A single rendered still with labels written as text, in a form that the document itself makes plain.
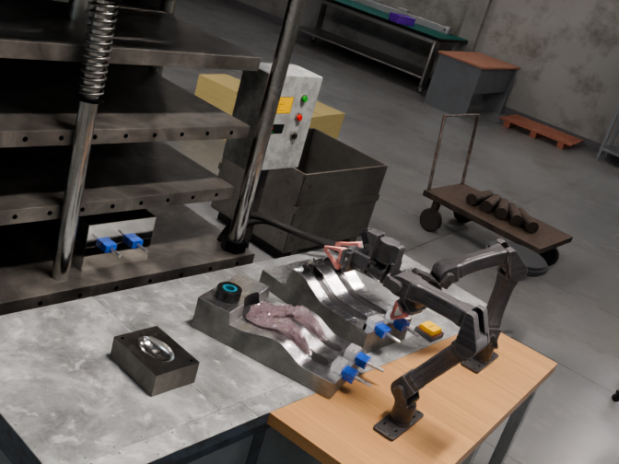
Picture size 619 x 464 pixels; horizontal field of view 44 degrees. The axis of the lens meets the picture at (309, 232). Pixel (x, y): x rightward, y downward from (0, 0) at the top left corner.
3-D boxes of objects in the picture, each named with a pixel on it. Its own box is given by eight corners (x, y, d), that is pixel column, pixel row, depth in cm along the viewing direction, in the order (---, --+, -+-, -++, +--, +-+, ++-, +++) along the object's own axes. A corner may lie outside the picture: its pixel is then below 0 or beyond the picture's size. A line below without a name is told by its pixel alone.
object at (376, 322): (402, 347, 254) (406, 333, 252) (392, 351, 251) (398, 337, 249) (372, 327, 262) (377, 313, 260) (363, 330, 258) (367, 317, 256)
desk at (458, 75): (502, 115, 1178) (520, 67, 1149) (464, 120, 1065) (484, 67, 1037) (461, 98, 1211) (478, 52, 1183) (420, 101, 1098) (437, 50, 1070)
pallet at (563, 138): (583, 147, 1117) (586, 141, 1113) (566, 152, 1056) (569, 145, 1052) (514, 120, 1169) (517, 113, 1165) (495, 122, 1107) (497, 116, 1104)
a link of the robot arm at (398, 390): (394, 383, 219) (411, 393, 217) (408, 374, 227) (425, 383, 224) (387, 401, 222) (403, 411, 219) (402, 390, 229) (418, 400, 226)
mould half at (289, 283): (404, 339, 274) (416, 307, 269) (359, 356, 254) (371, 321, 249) (305, 272, 302) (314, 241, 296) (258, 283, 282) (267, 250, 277)
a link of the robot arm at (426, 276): (410, 295, 246) (431, 264, 243) (400, 281, 254) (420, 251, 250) (437, 306, 252) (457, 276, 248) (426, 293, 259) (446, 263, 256)
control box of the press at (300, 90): (244, 376, 368) (329, 79, 313) (195, 393, 346) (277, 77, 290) (215, 352, 380) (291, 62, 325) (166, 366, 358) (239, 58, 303)
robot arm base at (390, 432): (379, 406, 217) (400, 420, 214) (413, 383, 233) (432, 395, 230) (371, 428, 220) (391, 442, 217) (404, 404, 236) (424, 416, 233)
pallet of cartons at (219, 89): (183, 119, 716) (193, 72, 699) (241, 114, 784) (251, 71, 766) (284, 170, 660) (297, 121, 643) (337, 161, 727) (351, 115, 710)
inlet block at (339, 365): (371, 389, 233) (377, 375, 231) (366, 396, 229) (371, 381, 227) (333, 370, 237) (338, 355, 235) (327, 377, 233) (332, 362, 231)
